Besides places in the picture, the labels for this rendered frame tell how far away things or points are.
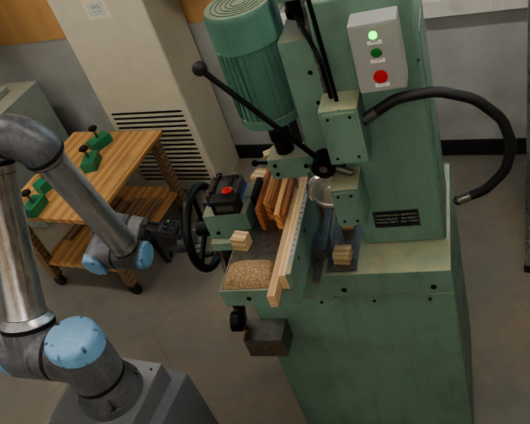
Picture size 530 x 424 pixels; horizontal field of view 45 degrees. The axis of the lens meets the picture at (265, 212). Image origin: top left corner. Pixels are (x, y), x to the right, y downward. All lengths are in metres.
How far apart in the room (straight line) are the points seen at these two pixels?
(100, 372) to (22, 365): 0.23
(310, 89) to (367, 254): 0.50
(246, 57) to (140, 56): 1.73
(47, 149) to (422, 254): 1.01
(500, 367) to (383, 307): 0.77
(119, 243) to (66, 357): 0.40
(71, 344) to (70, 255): 1.59
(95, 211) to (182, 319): 1.19
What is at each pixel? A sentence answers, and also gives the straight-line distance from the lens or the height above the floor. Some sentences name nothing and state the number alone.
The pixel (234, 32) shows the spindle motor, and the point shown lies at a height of 1.47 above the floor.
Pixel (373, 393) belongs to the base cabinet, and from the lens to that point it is 2.20.
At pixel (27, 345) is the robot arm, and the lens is 1.89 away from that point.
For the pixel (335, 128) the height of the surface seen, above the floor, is 1.26.
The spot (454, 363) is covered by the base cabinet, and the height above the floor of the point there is 0.40.
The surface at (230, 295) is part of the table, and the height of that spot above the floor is 0.88.
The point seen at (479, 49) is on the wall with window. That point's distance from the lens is 3.02.
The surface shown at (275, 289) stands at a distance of 1.57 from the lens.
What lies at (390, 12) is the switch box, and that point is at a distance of 1.36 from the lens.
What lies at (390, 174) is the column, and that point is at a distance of 1.63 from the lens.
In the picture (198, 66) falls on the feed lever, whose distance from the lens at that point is 1.49.
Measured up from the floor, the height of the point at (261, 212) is 0.96.
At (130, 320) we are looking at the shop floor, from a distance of 3.09.
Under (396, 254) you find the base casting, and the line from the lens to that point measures 1.76.
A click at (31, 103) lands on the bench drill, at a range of 3.87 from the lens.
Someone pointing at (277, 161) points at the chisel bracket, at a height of 1.06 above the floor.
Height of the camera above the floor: 2.05
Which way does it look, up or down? 39 degrees down
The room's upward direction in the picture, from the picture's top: 21 degrees counter-clockwise
